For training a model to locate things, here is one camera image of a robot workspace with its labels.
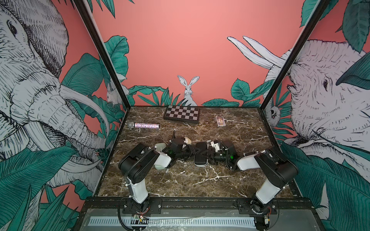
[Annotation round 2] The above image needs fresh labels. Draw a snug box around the grey umbrella case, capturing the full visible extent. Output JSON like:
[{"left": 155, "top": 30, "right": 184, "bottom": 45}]
[
  {"left": 154, "top": 143, "right": 172, "bottom": 170},
  {"left": 194, "top": 142, "right": 208, "bottom": 167}
]

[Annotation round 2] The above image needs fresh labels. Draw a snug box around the white umbrella case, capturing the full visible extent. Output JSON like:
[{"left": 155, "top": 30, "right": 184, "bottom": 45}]
[{"left": 184, "top": 137, "right": 192, "bottom": 145}]

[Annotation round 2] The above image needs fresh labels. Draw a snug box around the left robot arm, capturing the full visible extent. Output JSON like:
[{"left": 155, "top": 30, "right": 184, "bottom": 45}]
[{"left": 118, "top": 137, "right": 197, "bottom": 215}]

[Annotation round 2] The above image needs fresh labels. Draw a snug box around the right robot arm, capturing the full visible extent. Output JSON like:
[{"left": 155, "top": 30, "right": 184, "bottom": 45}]
[{"left": 205, "top": 141, "right": 299, "bottom": 215}]

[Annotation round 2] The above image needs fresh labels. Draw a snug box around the playing card box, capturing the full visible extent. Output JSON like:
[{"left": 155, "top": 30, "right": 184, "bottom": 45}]
[{"left": 216, "top": 116, "right": 226, "bottom": 127}]

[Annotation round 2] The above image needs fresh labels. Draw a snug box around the folding chessboard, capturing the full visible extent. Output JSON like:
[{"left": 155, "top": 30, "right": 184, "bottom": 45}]
[{"left": 163, "top": 105, "right": 200, "bottom": 124}]

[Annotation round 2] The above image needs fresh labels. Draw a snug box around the glitter purple microphone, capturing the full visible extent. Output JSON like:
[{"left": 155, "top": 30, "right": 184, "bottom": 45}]
[{"left": 127, "top": 121, "right": 160, "bottom": 129}]

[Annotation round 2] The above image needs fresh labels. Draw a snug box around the white slotted cable duct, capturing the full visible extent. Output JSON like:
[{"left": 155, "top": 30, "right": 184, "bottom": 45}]
[{"left": 87, "top": 216, "right": 256, "bottom": 228}]

